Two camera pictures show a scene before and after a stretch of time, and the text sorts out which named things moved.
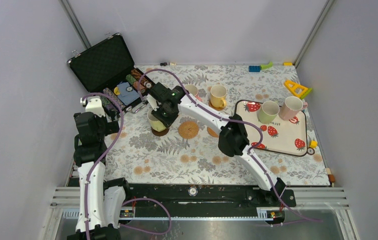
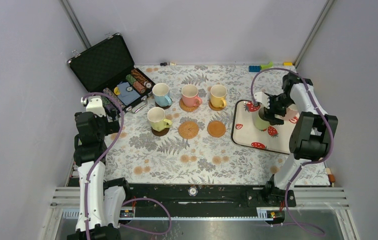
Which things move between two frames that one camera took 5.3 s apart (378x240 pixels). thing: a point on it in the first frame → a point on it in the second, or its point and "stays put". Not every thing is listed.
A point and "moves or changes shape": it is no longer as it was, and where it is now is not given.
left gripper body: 100,114 stays put
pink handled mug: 193,90 stays put
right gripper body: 164,115 → 276,105
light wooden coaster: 188,129 stays put
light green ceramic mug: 268,112 moves or changes shape
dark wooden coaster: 160,133 stays put
